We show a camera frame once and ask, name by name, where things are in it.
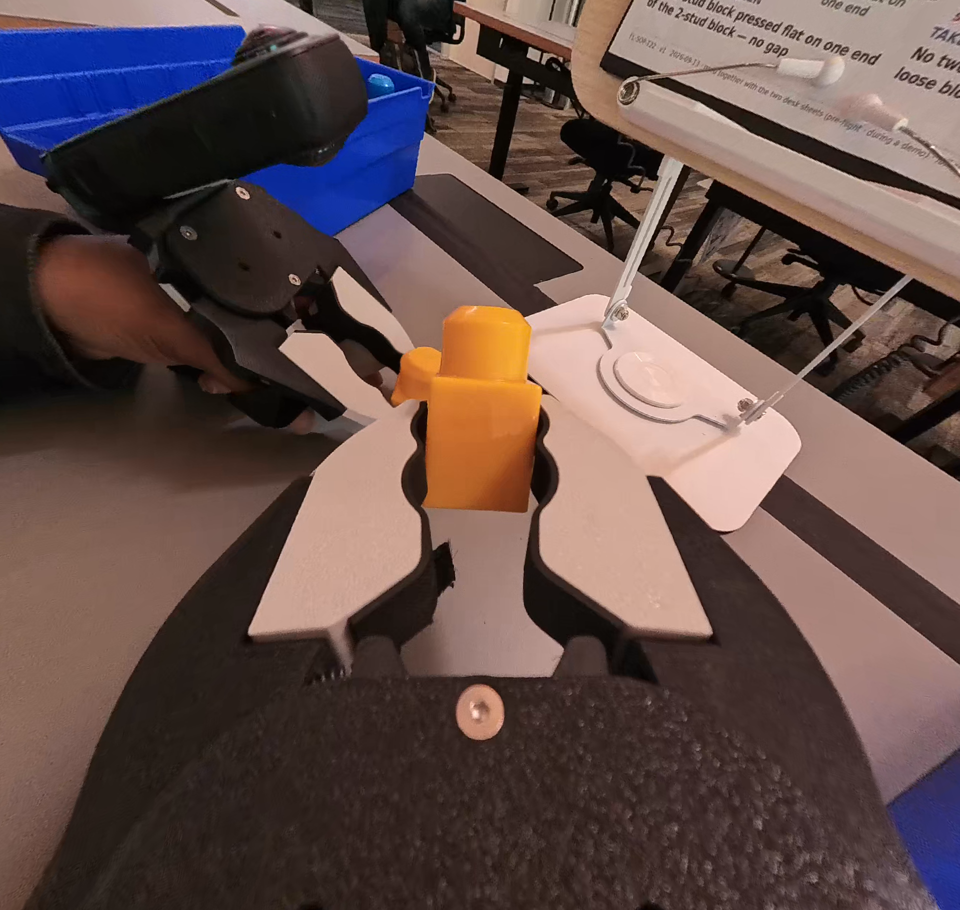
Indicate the person's left hand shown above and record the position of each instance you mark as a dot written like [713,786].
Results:
[112,302]

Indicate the black office chair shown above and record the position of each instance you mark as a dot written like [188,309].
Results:
[600,152]
[817,302]

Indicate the printed instruction sheet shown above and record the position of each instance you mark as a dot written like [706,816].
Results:
[750,25]

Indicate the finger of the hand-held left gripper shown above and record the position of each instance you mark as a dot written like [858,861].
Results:
[330,370]
[367,306]

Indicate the brown wooden desk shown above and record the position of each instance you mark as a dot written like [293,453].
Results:
[517,25]

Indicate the white document stand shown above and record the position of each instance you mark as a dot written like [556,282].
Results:
[675,415]

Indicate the pile of mega blocks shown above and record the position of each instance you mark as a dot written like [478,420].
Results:
[379,85]

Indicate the blue plastic bin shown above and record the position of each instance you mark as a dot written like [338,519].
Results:
[930,842]
[360,167]

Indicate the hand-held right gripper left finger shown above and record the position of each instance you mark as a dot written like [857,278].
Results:
[337,550]

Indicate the person's left forearm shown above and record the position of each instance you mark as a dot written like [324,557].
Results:
[22,310]

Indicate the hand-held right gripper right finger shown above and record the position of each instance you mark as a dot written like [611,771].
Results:
[615,550]

